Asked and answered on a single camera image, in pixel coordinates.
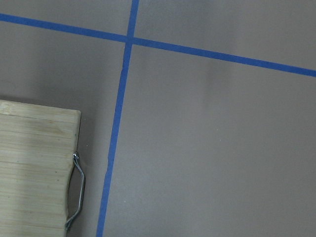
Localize bamboo cutting board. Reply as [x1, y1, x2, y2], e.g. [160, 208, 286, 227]
[0, 100, 83, 237]

